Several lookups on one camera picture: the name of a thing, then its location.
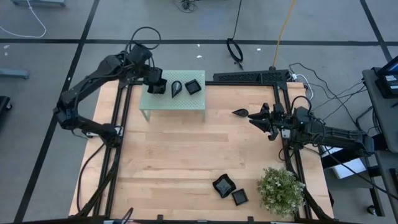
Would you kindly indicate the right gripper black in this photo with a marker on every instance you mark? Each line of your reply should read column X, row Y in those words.
column 283, row 121

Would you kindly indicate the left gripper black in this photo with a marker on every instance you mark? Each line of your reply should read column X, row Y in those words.
column 154, row 74

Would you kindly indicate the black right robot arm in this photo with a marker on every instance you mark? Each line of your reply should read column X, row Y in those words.
column 342, row 138

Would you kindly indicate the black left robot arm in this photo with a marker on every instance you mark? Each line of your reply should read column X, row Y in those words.
column 84, row 84

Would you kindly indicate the pale green perforated shelf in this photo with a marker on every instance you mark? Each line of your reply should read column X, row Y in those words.
column 174, row 104

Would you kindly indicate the artificial flowering green plant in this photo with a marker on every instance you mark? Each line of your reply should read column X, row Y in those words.
column 280, row 191

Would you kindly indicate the white board sheet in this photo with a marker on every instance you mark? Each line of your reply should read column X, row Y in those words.
column 351, row 169

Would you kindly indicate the black edge clamp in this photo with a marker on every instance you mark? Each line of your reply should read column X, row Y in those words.
column 250, row 219
column 160, row 218

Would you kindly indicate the grey side desk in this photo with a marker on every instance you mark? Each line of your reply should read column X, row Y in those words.
column 384, row 118

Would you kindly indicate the dark laptop computer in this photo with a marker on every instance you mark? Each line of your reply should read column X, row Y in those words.
column 387, row 84

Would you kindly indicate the black caster wheel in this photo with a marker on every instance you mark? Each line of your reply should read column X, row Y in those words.
column 372, row 210

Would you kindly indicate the dark grey desk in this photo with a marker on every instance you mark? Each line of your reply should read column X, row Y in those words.
column 388, row 186

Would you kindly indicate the grey floor bar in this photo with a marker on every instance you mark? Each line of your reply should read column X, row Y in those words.
column 14, row 74

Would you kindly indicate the grey table base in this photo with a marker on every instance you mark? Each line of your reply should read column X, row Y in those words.
column 37, row 2

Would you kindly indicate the black floor equipment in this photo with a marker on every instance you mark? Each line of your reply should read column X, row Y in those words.
column 3, row 104

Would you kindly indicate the black aluminium table frame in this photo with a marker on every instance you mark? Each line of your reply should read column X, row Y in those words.
column 242, row 83

